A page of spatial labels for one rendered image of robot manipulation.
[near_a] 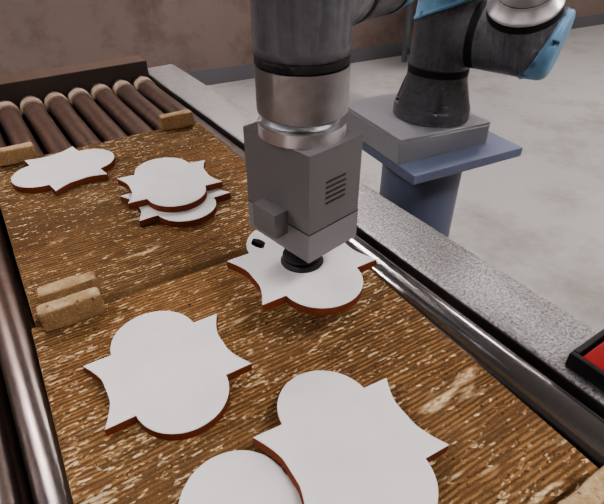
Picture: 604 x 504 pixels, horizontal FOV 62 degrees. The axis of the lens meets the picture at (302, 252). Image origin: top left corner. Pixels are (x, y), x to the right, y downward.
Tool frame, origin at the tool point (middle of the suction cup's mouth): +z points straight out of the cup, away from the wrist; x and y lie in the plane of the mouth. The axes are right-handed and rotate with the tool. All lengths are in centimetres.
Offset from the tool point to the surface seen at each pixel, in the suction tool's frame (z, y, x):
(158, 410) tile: 3.0, 2.8, -18.8
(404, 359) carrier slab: 4.1, 12.8, 1.2
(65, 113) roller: 6, -75, 5
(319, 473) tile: 2.0, 16.1, -13.4
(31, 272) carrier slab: 4.0, -24.5, -19.6
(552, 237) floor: 98, -29, 183
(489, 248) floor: 98, -45, 154
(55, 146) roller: 6, -61, -3
